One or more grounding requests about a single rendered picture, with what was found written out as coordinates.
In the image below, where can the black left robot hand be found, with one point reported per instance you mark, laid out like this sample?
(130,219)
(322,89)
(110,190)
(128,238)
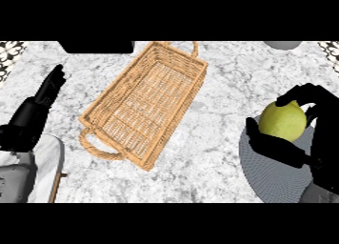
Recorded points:
(29,118)

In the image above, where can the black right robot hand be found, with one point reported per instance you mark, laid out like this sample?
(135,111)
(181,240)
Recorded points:
(329,139)

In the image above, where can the yellow-green lemon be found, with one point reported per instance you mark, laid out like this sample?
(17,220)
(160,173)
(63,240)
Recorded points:
(281,120)

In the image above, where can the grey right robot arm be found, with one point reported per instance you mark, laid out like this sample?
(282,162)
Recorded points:
(322,195)

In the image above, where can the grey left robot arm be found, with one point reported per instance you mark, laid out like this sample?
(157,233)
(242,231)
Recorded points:
(8,184)

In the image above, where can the grey round placemat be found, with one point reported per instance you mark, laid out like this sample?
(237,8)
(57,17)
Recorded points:
(273,178)

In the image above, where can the tan wicker basket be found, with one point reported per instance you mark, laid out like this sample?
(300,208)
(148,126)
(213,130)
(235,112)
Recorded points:
(145,105)

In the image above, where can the black appliance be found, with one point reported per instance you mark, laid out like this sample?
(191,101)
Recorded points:
(97,47)

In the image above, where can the grey round object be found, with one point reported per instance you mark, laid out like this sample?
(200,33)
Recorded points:
(282,44)

